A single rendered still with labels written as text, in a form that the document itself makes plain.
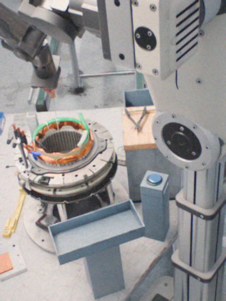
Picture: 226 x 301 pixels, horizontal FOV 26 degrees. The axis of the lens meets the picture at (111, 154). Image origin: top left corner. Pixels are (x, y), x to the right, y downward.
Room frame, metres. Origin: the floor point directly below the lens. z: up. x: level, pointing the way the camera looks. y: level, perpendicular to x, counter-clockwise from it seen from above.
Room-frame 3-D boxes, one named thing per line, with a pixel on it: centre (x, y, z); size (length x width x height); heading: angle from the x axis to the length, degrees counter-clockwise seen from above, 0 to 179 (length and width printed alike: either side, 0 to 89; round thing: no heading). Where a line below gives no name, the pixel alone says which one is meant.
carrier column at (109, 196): (1.13, 0.02, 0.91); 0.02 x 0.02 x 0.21
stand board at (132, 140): (1.26, -0.14, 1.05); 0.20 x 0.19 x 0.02; 176
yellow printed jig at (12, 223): (1.19, 0.37, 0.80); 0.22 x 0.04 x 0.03; 167
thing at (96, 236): (0.85, 0.07, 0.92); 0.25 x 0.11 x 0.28; 105
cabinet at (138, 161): (1.26, -0.14, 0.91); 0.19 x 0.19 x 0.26; 86
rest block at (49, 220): (1.09, 0.24, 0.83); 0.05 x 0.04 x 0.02; 48
